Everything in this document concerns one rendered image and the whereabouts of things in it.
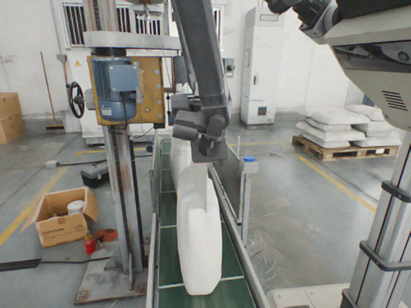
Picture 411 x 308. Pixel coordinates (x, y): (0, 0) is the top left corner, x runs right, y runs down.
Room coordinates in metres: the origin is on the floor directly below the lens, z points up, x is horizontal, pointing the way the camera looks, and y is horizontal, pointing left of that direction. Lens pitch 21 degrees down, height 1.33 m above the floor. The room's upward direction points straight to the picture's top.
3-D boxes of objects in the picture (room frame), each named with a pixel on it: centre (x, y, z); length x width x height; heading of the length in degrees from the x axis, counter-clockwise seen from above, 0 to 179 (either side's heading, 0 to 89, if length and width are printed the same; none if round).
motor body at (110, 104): (1.06, 0.37, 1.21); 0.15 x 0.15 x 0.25
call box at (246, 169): (1.18, -0.23, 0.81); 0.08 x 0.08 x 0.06; 9
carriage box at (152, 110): (1.30, 0.38, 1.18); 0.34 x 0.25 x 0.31; 99
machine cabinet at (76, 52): (4.42, 0.90, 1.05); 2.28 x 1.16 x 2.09; 99
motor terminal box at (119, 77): (0.97, 0.31, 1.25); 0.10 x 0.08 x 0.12; 124
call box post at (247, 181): (1.18, -0.23, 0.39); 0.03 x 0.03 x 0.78; 9
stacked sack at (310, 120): (3.60, -1.81, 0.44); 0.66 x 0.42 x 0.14; 3
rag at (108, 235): (1.59, 0.79, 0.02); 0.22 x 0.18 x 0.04; 9
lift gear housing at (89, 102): (1.25, 0.56, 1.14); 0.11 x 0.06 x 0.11; 9
